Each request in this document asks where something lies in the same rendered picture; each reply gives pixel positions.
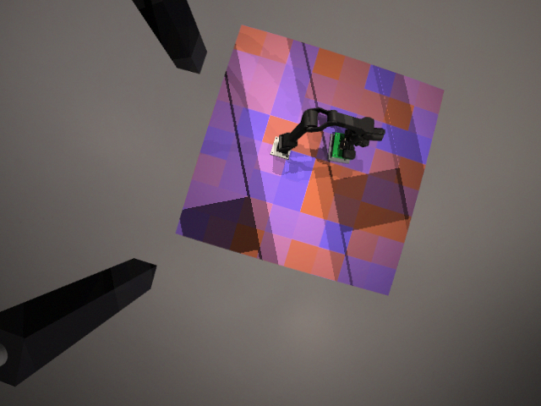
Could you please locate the green board with square handle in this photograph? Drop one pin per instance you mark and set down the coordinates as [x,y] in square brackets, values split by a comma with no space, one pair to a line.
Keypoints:
[339,142]

